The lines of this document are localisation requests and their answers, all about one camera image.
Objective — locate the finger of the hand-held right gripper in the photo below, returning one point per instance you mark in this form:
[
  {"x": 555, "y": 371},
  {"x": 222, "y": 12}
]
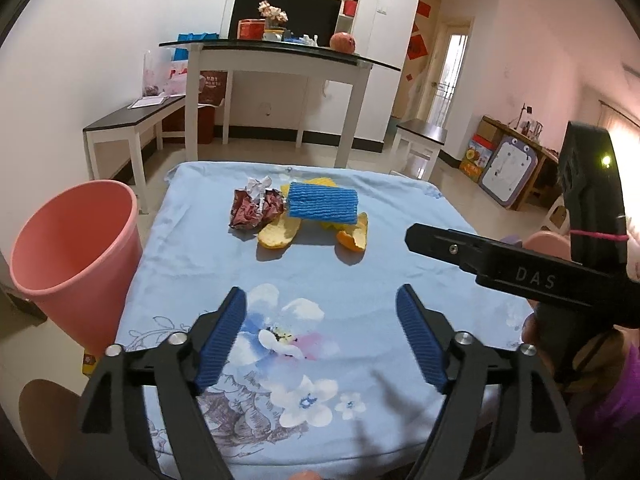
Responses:
[{"x": 440, "y": 242}]

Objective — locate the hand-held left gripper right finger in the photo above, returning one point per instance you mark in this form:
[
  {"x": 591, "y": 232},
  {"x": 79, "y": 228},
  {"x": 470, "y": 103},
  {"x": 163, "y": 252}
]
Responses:
[{"x": 420, "y": 340}]

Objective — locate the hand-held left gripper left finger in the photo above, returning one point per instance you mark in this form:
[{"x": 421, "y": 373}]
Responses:
[{"x": 220, "y": 345}]

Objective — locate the orange peel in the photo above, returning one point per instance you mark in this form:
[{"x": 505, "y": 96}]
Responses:
[{"x": 356, "y": 235}]

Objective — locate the small yellow peel piece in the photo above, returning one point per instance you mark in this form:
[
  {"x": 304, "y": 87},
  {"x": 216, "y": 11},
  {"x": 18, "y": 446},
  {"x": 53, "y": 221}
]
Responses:
[{"x": 330, "y": 226}]

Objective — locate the blue foam fruit net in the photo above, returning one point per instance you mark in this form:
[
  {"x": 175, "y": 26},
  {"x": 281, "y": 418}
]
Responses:
[{"x": 322, "y": 202}]

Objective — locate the yellow pomelo peel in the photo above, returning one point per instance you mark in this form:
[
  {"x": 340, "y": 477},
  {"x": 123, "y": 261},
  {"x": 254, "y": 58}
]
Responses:
[{"x": 277, "y": 232}]

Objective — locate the maroon foil wrapper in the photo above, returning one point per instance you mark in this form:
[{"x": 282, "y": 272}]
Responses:
[
  {"x": 245, "y": 210},
  {"x": 274, "y": 205}
]

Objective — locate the pink plastic bucket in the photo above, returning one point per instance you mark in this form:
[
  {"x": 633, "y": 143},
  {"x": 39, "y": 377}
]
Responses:
[{"x": 75, "y": 270}]

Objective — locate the silver paper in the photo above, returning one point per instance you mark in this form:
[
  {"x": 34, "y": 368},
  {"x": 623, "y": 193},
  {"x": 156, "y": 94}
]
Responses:
[{"x": 257, "y": 186}]

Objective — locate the purple sleeved right forearm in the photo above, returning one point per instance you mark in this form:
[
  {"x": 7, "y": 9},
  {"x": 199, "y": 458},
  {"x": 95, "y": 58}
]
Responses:
[{"x": 615, "y": 402}]

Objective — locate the person's right hand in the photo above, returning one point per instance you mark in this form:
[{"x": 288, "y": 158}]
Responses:
[{"x": 530, "y": 332}]

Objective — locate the white plastic stool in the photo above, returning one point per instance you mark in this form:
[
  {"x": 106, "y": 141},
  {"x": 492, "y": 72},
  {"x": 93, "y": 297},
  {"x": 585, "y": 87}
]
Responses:
[{"x": 555, "y": 215}]

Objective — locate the pink and purple chair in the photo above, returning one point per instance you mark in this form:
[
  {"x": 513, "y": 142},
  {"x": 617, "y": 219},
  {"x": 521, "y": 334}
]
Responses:
[{"x": 547, "y": 247}]

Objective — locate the wooden side desk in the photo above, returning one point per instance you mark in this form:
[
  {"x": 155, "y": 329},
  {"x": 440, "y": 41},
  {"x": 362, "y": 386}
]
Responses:
[{"x": 545, "y": 152}]

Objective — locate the purple drawing board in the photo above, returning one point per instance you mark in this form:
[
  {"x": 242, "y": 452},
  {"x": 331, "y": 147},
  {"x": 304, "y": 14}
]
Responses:
[{"x": 510, "y": 172}]

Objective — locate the colourful printed box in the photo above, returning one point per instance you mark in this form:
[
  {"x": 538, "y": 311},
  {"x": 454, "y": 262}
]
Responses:
[{"x": 475, "y": 160}]

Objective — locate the small white stool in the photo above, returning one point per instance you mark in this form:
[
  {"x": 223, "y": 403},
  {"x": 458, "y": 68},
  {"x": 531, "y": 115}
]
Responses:
[{"x": 422, "y": 132}]

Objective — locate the light blue floral cloth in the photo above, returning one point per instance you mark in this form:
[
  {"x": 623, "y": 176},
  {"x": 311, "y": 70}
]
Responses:
[{"x": 325, "y": 270}]

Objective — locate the small yellow box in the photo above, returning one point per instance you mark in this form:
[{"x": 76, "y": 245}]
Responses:
[{"x": 90, "y": 362}]

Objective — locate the white door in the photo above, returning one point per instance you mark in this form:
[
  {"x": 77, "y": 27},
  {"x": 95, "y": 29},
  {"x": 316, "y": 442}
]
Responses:
[{"x": 450, "y": 75}]

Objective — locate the brown round seat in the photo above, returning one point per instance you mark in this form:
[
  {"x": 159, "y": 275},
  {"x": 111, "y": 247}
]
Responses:
[{"x": 47, "y": 420}]

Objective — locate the red paper decorations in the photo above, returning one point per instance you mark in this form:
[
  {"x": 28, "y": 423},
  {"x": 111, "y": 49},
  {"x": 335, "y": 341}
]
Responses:
[{"x": 417, "y": 47}]

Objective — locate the red pomegranate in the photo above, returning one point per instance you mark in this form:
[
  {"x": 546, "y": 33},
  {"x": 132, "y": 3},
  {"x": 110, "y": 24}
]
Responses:
[{"x": 342, "y": 42}]

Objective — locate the maroon carton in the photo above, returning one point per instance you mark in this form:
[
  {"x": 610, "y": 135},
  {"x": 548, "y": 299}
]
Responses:
[{"x": 212, "y": 105}]

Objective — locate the white table with black top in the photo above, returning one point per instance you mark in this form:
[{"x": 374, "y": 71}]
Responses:
[{"x": 280, "y": 60}]

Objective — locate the long white bench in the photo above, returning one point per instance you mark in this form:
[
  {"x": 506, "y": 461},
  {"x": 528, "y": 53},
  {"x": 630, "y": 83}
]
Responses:
[{"x": 120, "y": 122}]

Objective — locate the blue plastic bag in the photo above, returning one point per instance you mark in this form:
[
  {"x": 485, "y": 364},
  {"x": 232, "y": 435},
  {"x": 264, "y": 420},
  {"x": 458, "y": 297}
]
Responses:
[{"x": 295, "y": 39}]

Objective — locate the red box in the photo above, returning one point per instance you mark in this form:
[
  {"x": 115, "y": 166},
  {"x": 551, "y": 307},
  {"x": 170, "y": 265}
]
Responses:
[{"x": 350, "y": 8}]

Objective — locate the white paper sheet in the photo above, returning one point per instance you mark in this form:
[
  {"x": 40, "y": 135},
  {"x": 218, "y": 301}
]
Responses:
[{"x": 147, "y": 103}]

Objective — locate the black monitor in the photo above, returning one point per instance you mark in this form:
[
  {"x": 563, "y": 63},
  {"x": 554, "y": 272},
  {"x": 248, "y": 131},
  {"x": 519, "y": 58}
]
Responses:
[{"x": 310, "y": 15}]

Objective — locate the white mug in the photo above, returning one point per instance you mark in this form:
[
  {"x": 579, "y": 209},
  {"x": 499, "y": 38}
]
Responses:
[{"x": 273, "y": 36}]

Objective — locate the clear plastic bag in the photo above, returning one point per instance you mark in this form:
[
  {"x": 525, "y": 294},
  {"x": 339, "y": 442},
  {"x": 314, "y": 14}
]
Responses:
[{"x": 162, "y": 75}]

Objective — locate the red tin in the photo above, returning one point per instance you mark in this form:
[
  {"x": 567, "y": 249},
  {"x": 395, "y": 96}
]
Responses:
[{"x": 250, "y": 29}]

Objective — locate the blue paper bag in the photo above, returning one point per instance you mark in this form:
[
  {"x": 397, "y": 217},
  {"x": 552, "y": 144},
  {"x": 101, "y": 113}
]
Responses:
[{"x": 197, "y": 37}]

